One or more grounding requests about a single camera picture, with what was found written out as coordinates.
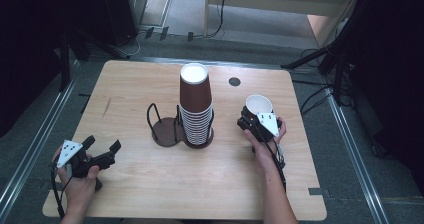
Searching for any white floor cable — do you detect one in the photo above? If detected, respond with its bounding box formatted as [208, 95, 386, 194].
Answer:
[114, 30, 148, 58]

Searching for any metal floor rail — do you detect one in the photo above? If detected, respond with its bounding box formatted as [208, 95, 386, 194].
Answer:
[324, 87, 391, 224]
[0, 62, 80, 212]

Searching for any single brown paper cup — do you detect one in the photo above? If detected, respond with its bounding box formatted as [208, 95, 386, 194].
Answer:
[244, 94, 275, 118]

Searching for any beige wooden furniture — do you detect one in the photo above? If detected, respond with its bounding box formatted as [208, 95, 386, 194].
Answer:
[203, 0, 364, 48]

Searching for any black tripod stand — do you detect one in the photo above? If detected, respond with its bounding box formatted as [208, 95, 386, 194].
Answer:
[280, 33, 354, 107]

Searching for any dark cabinet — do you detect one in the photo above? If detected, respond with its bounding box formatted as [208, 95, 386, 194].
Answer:
[101, 0, 148, 47]

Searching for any black metal stand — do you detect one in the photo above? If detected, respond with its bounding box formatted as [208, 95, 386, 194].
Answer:
[59, 33, 73, 92]

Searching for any stack of brown paper cups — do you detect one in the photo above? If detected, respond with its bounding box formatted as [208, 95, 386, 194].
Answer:
[179, 62, 214, 147]

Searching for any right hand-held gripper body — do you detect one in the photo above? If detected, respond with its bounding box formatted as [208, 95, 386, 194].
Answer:
[237, 112, 283, 142]

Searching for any hand-held gripper cable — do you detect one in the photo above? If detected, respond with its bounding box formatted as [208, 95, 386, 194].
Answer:
[254, 125, 288, 192]
[49, 163, 73, 220]

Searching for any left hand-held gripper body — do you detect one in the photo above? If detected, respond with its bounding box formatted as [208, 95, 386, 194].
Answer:
[55, 139, 116, 191]

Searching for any person's left hand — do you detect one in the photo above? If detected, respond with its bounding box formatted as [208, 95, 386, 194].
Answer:
[53, 145, 100, 215]

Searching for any black hanging cable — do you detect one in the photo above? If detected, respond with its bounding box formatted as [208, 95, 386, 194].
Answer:
[193, 0, 228, 39]

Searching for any black wire cup holder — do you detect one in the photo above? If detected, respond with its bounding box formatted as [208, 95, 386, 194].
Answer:
[146, 102, 215, 150]

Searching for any grey tape strip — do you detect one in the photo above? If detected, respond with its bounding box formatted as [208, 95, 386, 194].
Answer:
[308, 187, 332, 198]

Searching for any person's right hand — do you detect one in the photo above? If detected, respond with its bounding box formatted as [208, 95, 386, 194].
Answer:
[243, 118, 288, 175]

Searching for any right hand-held gripper cable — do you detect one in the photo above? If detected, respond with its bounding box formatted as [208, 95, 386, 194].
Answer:
[254, 125, 288, 192]

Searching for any left hand-held gripper cable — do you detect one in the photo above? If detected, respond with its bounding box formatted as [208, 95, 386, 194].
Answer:
[49, 163, 73, 220]

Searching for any black floor cable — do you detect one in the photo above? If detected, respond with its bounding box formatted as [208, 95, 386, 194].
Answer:
[299, 83, 334, 116]

